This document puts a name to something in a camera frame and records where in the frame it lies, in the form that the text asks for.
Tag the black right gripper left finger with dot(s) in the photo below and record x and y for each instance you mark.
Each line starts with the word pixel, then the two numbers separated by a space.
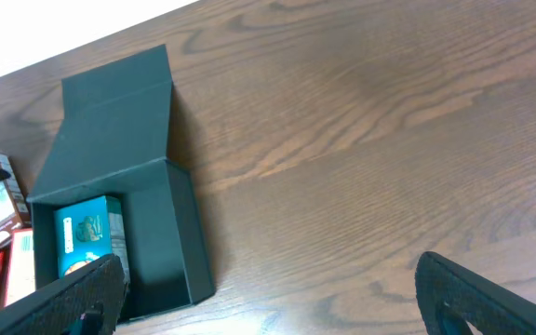
pixel 87 301

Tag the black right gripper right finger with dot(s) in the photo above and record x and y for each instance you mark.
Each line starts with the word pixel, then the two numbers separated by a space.
pixel 453 299

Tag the teal cookies box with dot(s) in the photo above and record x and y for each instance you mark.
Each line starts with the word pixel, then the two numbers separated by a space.
pixel 88 230

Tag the orange snack box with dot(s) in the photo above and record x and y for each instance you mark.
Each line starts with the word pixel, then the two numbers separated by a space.
pixel 18 279

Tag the black open gift box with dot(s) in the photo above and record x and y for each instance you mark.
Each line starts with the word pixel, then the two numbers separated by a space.
pixel 113 140

